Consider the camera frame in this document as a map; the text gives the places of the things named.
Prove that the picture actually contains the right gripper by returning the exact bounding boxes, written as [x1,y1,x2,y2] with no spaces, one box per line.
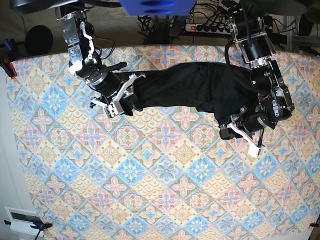
[89,72,146,119]

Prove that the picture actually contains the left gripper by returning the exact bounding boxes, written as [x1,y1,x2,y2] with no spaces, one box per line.
[219,106,275,158]

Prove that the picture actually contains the black t-shirt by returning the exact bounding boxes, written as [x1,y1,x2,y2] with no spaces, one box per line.
[116,62,276,141]

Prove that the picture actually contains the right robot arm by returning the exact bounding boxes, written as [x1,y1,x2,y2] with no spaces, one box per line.
[10,0,145,119]

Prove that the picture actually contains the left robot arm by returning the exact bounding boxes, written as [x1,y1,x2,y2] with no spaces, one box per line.
[218,0,295,158]

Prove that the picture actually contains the patterned tablecloth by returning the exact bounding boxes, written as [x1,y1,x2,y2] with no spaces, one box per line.
[6,52,320,240]

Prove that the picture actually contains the black round stool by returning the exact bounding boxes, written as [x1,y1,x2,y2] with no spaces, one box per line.
[24,25,54,56]

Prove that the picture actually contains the white power strip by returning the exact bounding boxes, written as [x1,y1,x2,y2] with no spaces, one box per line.
[185,23,230,35]

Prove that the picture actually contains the orange clamp lower right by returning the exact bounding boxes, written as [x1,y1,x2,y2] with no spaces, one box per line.
[309,222,319,228]

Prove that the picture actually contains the orange black clamp upper left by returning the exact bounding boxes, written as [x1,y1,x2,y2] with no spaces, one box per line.
[0,58,17,79]

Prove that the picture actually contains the orange black clamp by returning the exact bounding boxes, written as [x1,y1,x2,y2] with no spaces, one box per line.
[4,220,53,231]
[0,58,17,79]

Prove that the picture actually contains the blue clamp far left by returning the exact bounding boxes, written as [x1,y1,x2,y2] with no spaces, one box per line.
[0,39,19,54]

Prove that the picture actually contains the orange black clamp lower left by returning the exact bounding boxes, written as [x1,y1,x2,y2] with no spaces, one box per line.
[4,220,53,231]

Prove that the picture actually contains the white floor box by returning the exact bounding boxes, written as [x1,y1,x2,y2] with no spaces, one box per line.
[5,207,41,239]

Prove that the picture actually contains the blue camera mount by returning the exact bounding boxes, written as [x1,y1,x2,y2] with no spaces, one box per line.
[118,0,197,16]

